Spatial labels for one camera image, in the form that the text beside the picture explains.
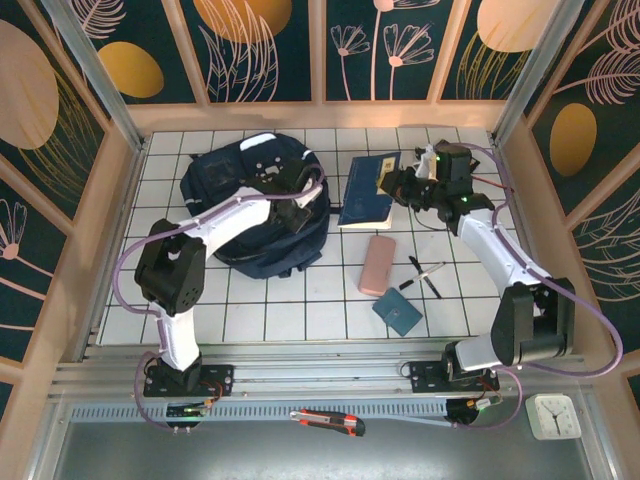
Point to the navy blue notebook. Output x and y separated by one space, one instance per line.
367 192

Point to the navy blue backpack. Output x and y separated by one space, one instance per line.
240 170

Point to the pink pencil case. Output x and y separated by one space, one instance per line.
377 265

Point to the teal wallet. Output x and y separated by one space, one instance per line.
397 311

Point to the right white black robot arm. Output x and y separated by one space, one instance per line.
492 255

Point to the black pen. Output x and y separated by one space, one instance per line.
427 280

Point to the small circuit board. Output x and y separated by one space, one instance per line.
187 412
472 409

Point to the red black utility knife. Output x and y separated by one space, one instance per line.
330 422

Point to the white square clock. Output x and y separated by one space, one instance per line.
553 416

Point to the aluminium frame post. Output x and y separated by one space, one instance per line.
537 65
95 75

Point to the aluminium mounting rail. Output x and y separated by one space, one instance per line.
325 372

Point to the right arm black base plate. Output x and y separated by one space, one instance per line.
425 380

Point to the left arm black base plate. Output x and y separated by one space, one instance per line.
220 380

